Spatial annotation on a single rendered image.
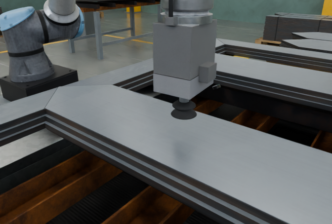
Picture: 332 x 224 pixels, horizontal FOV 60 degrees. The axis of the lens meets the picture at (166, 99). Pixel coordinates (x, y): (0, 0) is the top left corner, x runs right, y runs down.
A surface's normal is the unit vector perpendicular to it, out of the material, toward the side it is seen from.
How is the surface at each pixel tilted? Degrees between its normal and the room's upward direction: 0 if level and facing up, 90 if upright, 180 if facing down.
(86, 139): 90
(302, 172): 0
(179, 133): 0
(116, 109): 0
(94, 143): 90
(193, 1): 90
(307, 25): 90
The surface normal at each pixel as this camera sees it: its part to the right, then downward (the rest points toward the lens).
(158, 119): 0.00, -0.92
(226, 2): -0.62, 0.31
